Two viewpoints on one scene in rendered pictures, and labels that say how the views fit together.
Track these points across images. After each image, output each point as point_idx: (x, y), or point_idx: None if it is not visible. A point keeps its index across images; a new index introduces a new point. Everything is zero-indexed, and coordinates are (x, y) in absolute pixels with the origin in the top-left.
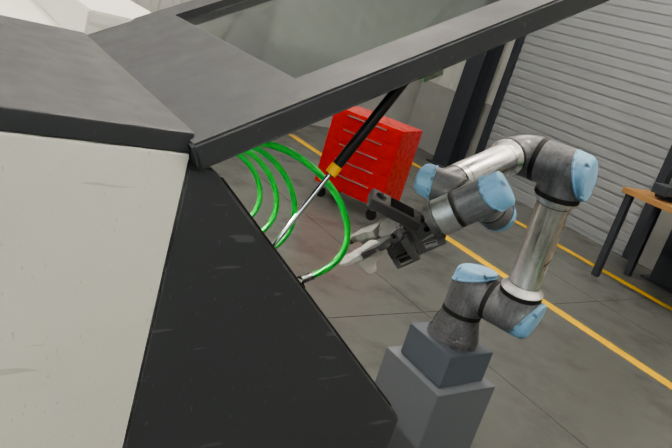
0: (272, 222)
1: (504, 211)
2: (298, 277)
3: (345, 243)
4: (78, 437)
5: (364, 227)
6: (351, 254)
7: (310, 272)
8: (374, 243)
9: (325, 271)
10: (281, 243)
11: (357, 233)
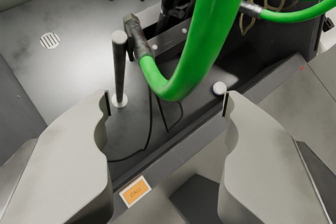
0: None
1: None
2: (127, 35)
3: (170, 79)
4: None
5: (290, 139)
6: (79, 106)
7: (144, 51)
8: (11, 223)
9: (145, 77)
10: (279, 20)
11: (245, 114)
